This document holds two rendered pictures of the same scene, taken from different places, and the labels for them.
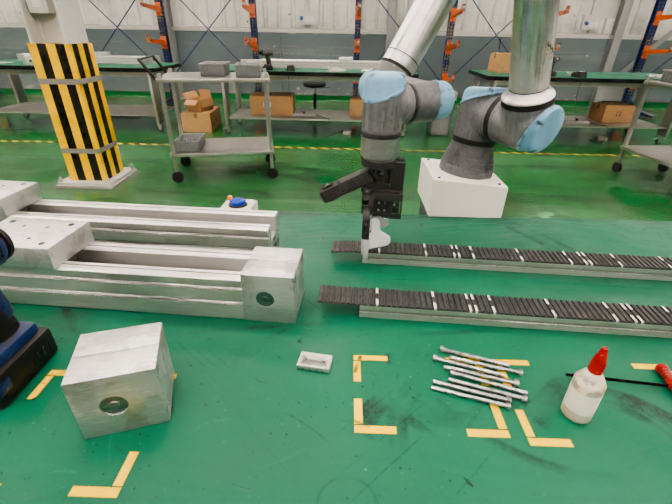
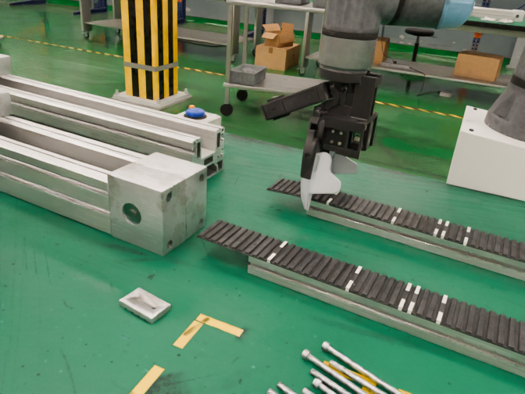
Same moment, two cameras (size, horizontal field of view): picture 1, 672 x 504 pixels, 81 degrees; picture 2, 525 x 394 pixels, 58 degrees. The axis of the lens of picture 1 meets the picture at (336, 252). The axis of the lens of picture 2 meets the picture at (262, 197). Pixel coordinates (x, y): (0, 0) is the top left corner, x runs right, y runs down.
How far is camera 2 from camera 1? 0.27 m
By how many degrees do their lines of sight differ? 19
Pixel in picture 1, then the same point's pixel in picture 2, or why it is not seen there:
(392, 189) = (354, 115)
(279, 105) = not seen: hidden behind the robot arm
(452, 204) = (485, 173)
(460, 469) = not seen: outside the picture
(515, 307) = (480, 324)
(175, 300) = (48, 192)
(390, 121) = (355, 12)
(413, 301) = (323, 270)
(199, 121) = (273, 57)
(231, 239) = (154, 146)
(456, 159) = (508, 110)
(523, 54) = not seen: outside the picture
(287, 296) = (155, 216)
